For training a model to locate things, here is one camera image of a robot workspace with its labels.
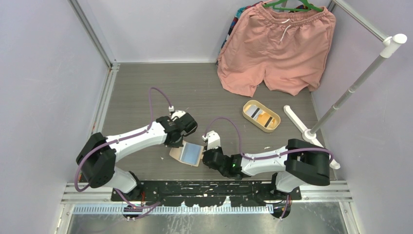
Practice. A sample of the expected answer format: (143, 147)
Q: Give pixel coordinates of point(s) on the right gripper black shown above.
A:
(218, 149)

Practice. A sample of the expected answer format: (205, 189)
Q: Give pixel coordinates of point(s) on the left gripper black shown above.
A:
(172, 145)

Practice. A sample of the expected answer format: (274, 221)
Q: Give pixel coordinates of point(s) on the beige leather card holder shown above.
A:
(189, 154)

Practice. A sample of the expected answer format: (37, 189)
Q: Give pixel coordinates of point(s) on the yellow card with dark stripe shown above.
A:
(267, 121)

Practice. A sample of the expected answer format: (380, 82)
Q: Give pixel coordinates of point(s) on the white card with black stripe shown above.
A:
(253, 111)

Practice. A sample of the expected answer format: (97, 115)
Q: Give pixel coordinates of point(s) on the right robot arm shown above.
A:
(295, 164)

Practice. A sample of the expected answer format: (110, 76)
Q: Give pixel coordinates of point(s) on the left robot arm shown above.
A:
(97, 160)

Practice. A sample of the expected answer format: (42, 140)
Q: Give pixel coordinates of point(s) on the yellow oval tray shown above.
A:
(265, 110)

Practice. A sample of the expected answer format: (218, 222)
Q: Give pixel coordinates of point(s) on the colourful garment behind shorts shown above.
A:
(234, 22)

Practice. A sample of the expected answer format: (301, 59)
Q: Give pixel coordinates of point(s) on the pink shorts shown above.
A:
(285, 51)

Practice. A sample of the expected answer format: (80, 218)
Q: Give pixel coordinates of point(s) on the green clothes hanger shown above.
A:
(288, 6)

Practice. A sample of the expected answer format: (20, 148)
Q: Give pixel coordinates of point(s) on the white clothes rack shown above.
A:
(365, 91)

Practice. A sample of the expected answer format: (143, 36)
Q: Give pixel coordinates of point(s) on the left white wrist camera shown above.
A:
(174, 114)

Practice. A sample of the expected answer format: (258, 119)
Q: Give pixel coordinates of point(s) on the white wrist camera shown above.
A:
(212, 140)
(174, 114)

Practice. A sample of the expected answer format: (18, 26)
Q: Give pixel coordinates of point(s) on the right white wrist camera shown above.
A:
(212, 140)

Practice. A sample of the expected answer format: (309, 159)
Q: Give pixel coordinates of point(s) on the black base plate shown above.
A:
(208, 193)

